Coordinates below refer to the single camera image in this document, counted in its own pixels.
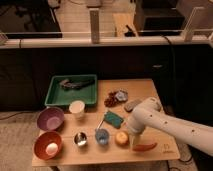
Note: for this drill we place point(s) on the small metal cup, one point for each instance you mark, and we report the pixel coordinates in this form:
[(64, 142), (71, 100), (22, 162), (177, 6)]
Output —
[(80, 139)]

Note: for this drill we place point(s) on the white egg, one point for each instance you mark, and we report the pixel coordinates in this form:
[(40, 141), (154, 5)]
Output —
[(52, 149)]

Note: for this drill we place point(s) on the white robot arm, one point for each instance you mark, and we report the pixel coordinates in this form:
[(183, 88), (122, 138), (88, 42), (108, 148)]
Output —
[(147, 113)]

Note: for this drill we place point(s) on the red bowl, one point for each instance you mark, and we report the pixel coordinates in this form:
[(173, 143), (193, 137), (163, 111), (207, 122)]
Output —
[(43, 141)]

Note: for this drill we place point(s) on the grey toy in tray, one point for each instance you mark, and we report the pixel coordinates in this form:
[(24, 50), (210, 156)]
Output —
[(67, 84)]

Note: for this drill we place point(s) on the red grapes bunch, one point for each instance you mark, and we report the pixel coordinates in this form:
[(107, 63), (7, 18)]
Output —
[(111, 100)]

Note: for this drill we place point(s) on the green plastic tray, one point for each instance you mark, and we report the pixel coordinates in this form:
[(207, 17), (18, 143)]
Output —
[(56, 96)]

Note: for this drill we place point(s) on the white paper cup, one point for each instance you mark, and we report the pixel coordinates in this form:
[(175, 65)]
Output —
[(77, 109)]

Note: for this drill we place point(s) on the white rail bar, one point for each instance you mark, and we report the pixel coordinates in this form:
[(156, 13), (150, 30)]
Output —
[(104, 41)]

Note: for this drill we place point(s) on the blue cup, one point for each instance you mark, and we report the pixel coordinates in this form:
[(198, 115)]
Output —
[(102, 136)]

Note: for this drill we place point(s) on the purple bowl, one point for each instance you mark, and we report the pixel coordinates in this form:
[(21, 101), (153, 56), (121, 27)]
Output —
[(50, 119)]

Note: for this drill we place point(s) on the green sponge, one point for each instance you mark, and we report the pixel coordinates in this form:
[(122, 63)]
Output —
[(113, 119)]

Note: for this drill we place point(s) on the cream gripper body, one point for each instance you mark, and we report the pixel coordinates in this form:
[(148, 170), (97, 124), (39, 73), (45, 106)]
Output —
[(135, 140)]

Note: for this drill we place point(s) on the blue silver wrapper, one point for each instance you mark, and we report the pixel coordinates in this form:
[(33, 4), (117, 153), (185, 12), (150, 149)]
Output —
[(121, 96)]

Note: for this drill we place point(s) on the yellow apple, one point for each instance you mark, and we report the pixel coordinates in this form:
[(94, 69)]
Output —
[(121, 138)]

